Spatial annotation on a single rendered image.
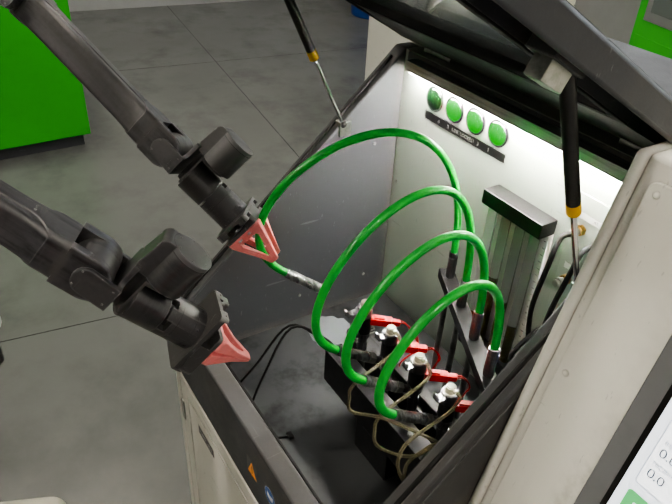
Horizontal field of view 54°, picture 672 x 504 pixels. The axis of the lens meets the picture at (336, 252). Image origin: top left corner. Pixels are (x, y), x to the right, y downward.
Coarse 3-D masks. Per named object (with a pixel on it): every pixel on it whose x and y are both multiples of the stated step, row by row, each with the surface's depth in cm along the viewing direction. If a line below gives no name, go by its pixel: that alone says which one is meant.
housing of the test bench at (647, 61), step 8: (616, 40) 129; (624, 48) 125; (632, 48) 125; (640, 48) 126; (632, 56) 121; (640, 56) 121; (648, 56) 122; (656, 56) 122; (640, 64) 117; (648, 64) 118; (656, 64) 118; (664, 64) 118; (648, 72) 114; (656, 72) 114; (664, 72) 114; (496, 80) 122; (656, 80) 111; (664, 80) 111; (664, 88) 108; (600, 128) 105
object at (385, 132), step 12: (372, 132) 107; (384, 132) 107; (396, 132) 108; (408, 132) 109; (336, 144) 106; (348, 144) 107; (432, 144) 111; (312, 156) 107; (324, 156) 107; (444, 156) 113; (300, 168) 107; (288, 180) 108; (456, 180) 117; (276, 192) 108; (264, 204) 110; (456, 204) 120; (264, 216) 110; (456, 216) 121; (456, 228) 123; (456, 240) 124; (264, 252) 114; (456, 252) 126; (276, 264) 117
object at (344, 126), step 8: (288, 0) 117; (288, 8) 118; (296, 8) 118; (296, 16) 119; (296, 24) 120; (304, 24) 121; (304, 32) 121; (304, 40) 122; (312, 48) 124; (312, 56) 124; (320, 72) 128; (328, 88) 130; (336, 112) 134; (336, 120) 137; (344, 120) 136; (344, 128) 137
